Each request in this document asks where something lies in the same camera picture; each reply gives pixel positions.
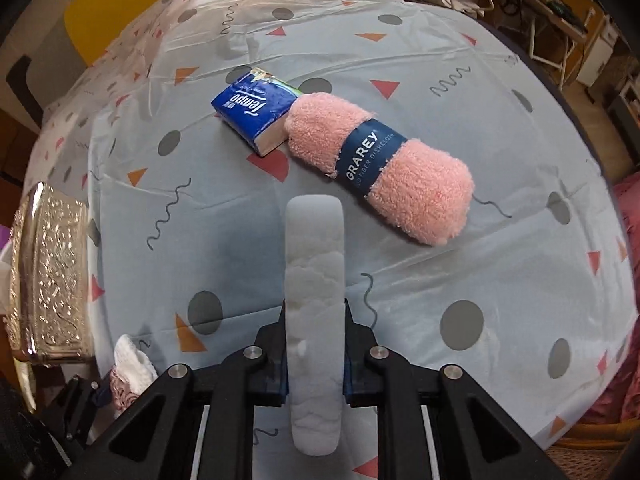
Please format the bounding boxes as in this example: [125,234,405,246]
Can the white foam pad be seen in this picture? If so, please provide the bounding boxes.
[283,195,347,457]

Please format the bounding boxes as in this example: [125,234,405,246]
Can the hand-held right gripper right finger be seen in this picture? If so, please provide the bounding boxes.
[342,299,567,480]

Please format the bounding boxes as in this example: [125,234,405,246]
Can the dark pink cloth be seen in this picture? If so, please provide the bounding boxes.
[585,172,640,427]

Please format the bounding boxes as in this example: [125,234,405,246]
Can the white pink knit item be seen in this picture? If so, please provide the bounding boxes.
[107,335,159,422]

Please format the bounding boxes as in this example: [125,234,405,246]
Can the embossed metallic box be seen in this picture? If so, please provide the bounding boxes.
[2,182,97,364]

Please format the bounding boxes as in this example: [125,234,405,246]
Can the blue tissue packet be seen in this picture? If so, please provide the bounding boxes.
[210,66,304,155]

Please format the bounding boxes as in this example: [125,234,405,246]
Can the wicker basket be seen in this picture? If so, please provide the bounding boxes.
[546,417,640,462]

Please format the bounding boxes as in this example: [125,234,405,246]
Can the pink dishcloth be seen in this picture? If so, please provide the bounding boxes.
[285,92,476,247]

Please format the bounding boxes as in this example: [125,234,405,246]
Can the wooden side table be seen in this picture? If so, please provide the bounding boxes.
[515,0,622,92]

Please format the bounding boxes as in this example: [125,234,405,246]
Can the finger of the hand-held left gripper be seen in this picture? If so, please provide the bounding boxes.
[61,374,109,450]

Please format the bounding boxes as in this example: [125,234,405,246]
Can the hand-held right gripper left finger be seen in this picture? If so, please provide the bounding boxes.
[87,305,291,480]

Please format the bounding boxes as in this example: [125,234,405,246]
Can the grey yellow blue headboard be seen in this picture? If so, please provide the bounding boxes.
[0,0,226,112]

